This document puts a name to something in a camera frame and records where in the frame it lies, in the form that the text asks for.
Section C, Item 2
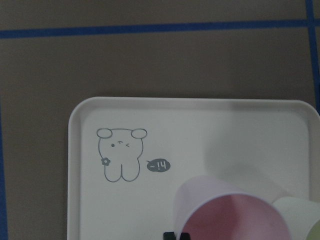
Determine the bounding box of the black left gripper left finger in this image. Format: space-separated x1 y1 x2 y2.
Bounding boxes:
163 231 177 240

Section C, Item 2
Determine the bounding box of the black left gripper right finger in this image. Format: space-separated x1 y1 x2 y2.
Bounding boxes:
179 232 191 240

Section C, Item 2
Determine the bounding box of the pink plastic cup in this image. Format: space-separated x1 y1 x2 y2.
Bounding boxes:
173 175 292 240

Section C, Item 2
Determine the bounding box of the pale green plastic cup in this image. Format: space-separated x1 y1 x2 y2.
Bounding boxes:
273 196 320 240

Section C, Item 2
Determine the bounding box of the cream plastic tray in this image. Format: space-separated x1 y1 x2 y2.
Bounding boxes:
67 97 320 240

